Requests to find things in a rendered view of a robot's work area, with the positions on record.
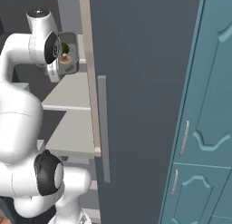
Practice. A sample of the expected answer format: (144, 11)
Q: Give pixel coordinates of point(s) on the small teal cupboard door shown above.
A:
(199, 197)

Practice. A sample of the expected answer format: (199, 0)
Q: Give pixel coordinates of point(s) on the grey metal tray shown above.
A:
(74, 52)

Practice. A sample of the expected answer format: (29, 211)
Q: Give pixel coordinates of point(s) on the beige mushroom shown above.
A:
(65, 59)

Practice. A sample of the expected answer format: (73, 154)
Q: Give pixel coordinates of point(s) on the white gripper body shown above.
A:
(53, 73)

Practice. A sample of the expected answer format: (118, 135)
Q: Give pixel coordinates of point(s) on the grey freezer shelf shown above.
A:
(71, 93)
(75, 134)

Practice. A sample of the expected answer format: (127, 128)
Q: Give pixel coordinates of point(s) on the tall teal cupboard door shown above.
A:
(208, 82)

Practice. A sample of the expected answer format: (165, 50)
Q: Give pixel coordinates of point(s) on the grey freezer body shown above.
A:
(39, 1)

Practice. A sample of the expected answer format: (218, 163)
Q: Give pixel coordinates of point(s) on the dark grey freezer door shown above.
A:
(145, 82)

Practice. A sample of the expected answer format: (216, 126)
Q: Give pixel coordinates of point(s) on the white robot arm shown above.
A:
(18, 128)

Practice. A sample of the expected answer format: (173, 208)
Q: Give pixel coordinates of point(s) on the green lime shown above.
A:
(65, 47)

